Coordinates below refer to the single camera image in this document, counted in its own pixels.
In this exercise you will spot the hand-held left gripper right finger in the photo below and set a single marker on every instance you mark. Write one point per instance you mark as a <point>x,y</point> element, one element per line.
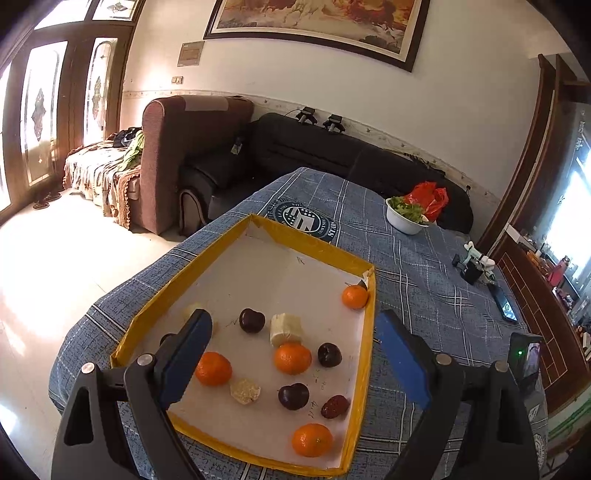
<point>406,364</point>

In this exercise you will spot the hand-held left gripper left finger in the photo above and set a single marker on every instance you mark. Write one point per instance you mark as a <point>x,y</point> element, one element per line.
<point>184,364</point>

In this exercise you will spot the dark plum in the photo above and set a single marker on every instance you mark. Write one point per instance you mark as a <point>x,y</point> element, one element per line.
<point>293,396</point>
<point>329,354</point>
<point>251,320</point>

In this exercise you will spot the red date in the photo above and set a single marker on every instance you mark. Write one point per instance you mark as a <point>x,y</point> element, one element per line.
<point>335,406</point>

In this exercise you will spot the orange with leaf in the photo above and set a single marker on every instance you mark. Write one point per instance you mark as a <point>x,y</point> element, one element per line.
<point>354,296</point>

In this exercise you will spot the yellow-rimmed cardboard tray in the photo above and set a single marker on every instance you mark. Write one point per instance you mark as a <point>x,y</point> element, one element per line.
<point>277,277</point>

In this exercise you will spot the black smartphone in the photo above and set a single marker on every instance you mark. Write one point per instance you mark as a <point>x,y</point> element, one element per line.
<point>505,304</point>

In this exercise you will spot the wooden cabinet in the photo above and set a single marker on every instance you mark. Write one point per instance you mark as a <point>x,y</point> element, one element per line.
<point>521,286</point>

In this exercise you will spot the blue plaid tablecloth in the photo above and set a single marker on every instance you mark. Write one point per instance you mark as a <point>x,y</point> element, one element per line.
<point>415,286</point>

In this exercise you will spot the red bottle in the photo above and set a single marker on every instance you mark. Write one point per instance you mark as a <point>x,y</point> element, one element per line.
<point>562,272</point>

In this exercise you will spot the black box device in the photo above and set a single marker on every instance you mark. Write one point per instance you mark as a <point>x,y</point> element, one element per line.
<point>473,273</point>

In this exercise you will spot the small black gadget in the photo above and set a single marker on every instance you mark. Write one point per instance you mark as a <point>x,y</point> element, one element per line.
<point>457,262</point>

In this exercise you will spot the white bowl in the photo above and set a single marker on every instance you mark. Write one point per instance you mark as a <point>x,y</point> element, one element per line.
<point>401,225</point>

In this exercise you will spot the green leafy vegetables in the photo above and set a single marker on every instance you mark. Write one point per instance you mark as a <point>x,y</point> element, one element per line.
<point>406,208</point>

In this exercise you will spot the red plastic bag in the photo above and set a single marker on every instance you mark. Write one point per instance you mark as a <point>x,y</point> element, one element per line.
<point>435,198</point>

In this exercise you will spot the brown sofa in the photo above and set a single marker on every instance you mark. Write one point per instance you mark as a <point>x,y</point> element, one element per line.
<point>161,161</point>

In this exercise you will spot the patterned covered couch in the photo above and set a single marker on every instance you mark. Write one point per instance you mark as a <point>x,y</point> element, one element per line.
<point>92,175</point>

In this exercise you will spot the dark slipper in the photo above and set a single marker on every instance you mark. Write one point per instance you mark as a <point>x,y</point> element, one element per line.
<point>51,196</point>
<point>41,205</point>

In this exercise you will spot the small white packet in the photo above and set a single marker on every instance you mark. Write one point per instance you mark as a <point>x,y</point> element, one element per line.
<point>236,146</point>

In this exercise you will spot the black bag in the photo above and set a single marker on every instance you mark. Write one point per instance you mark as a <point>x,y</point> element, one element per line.
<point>122,137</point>

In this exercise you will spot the black sofa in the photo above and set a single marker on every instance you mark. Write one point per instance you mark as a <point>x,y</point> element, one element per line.
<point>300,147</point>

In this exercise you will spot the black clamp device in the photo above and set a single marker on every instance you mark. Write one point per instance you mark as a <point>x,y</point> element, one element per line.
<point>333,123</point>
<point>306,115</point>

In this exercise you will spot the wooden glass-panel door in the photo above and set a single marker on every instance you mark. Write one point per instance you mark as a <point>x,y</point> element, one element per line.
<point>74,92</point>

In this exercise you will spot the framed painting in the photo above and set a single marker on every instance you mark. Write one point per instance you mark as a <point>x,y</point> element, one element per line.
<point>323,18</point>

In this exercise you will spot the wall plaque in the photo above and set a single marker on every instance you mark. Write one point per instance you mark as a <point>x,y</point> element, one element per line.
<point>190,53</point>

